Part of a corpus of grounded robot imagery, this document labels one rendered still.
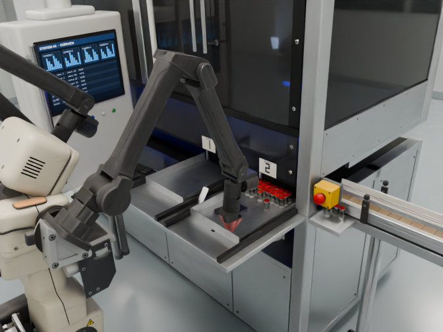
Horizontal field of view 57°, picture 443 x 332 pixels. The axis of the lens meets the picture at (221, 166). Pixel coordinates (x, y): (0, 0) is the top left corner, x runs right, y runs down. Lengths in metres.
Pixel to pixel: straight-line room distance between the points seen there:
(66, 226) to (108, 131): 1.12
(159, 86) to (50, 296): 0.68
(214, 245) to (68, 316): 0.49
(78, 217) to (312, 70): 0.81
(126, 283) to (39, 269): 1.47
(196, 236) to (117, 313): 1.14
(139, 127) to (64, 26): 0.97
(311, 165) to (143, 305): 1.43
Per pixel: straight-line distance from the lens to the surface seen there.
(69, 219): 0.99
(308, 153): 1.42
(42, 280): 1.26
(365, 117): 1.68
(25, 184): 1.07
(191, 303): 2.45
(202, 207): 1.57
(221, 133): 1.17
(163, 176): 1.84
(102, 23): 1.98
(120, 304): 2.52
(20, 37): 1.79
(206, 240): 1.42
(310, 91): 1.35
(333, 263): 1.91
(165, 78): 0.99
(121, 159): 0.99
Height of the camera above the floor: 1.73
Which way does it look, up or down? 27 degrees down
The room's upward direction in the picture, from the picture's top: 2 degrees counter-clockwise
